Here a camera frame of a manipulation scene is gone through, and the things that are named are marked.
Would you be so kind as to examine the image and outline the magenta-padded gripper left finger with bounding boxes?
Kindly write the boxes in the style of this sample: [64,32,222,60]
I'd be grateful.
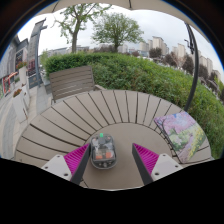
[40,143,92,186]

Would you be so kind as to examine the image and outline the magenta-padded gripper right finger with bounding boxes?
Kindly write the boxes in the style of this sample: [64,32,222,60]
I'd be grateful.
[131,143,184,187]

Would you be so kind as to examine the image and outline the floral print mouse pad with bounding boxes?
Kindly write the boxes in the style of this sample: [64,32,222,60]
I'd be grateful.
[153,111,208,164]

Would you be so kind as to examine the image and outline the low white flower planter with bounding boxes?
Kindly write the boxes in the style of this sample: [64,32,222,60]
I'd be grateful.
[12,88,30,125]

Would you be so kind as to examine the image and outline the wooden slat chair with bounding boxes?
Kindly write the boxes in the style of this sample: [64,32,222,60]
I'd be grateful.
[49,65,105,104]

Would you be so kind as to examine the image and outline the green hedge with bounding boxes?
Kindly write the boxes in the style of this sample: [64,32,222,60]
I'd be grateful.
[43,51,224,160]

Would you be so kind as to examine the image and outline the tall white flower planter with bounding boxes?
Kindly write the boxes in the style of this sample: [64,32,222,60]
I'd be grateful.
[14,61,29,88]

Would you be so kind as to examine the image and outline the black curved parasol pole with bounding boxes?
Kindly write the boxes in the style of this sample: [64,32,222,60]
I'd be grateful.
[183,22,200,113]

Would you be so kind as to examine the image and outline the grey shopfront building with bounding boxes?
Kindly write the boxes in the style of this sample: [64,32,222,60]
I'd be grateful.
[0,34,30,102]

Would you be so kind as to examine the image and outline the grey sign pillar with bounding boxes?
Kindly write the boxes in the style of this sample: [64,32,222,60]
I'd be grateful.
[26,18,49,90]

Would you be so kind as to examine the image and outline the distant apartment buildings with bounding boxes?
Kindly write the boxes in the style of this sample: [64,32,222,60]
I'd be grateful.
[138,35,224,85]

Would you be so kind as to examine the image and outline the thin leaning tree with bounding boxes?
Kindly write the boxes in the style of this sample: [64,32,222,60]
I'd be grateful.
[53,3,113,54]

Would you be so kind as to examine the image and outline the round-crowned tree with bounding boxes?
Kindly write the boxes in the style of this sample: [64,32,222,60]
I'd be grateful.
[91,12,145,54]

